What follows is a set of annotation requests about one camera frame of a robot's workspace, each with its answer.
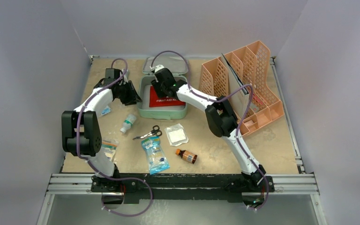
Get red first aid pouch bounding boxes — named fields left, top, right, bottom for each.
left=149, top=86, right=186, bottom=108

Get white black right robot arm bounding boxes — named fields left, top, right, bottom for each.
left=151, top=65, right=269, bottom=191

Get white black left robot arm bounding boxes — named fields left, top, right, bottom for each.
left=61, top=68, right=141, bottom=192

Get brown glass medicine bottle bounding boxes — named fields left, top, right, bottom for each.
left=175, top=149, right=197, bottom=164

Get white bottle green label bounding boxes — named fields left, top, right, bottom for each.
left=120, top=114, right=137, bottom=134

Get mint green open case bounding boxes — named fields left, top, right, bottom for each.
left=137, top=56, right=188, bottom=120

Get blue white sachet packet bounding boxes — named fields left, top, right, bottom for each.
left=100, top=106, right=111, bottom=116

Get white gauze packets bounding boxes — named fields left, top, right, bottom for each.
left=164, top=123, right=189, bottom=147

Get bandage box in bag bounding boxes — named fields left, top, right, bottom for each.
left=101, top=139, right=119, bottom=162

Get blue wet wipes packet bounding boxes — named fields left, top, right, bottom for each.
left=141, top=136, right=170, bottom=175

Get grey folder in organizer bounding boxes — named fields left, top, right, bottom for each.
left=220, top=53, right=249, bottom=118

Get peach plastic file organizer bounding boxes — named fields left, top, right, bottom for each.
left=198, top=40, right=285, bottom=137

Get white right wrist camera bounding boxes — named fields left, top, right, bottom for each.
left=150, top=65, right=165, bottom=75

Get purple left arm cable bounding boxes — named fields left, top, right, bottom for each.
left=75, top=58, right=153, bottom=187

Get black handled scissors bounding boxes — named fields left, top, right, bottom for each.
left=133, top=125, right=162, bottom=140

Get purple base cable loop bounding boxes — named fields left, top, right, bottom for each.
left=101, top=181, right=155, bottom=218

